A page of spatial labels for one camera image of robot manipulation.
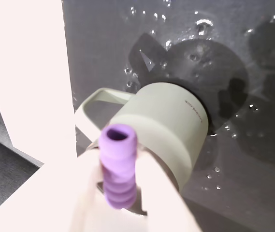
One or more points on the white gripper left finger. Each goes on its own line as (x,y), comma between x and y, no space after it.
(89,193)

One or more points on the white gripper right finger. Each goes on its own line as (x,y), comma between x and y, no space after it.
(161,193)

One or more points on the purple ribbed pen grip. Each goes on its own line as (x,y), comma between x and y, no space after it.
(120,166)

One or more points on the black table mat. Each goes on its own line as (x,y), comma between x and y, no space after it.
(224,169)

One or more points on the sage green steel mug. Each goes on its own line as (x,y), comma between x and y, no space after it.
(166,125)

